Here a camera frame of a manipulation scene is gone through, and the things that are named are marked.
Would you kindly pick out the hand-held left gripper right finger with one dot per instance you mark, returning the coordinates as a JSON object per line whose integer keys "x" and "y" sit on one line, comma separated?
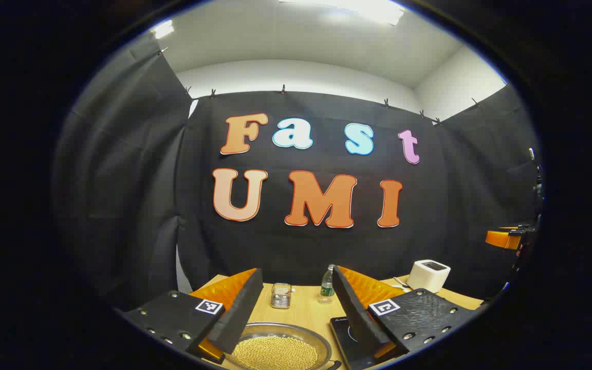
{"x": 357, "y": 318}

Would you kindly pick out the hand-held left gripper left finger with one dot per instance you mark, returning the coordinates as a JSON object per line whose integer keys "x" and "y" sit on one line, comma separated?
{"x": 242, "y": 313}

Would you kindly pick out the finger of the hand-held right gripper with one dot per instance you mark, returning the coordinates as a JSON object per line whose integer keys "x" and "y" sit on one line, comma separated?
{"x": 501, "y": 239}

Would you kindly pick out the black induction cooktop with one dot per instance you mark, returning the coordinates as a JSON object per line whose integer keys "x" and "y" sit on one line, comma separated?
{"x": 342, "y": 341}

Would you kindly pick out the pile of soybeans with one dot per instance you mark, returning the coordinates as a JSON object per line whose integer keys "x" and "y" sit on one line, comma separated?
{"x": 275, "y": 353}

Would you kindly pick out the clear plastic water bottle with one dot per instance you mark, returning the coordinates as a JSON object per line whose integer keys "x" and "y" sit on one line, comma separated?
{"x": 327, "y": 288}

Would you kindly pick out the white divided bean dish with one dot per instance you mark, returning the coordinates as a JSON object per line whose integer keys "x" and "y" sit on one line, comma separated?
{"x": 401, "y": 282}

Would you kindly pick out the black backdrop cloth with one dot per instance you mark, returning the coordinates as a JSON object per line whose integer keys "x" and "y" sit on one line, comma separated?
{"x": 429, "y": 205}

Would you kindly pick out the white toaster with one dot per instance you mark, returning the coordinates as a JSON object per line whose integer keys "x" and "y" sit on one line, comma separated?
{"x": 428, "y": 277}

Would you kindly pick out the ceiling light panel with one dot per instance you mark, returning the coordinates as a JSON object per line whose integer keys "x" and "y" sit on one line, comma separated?
{"x": 163, "y": 29}
{"x": 357, "y": 7}

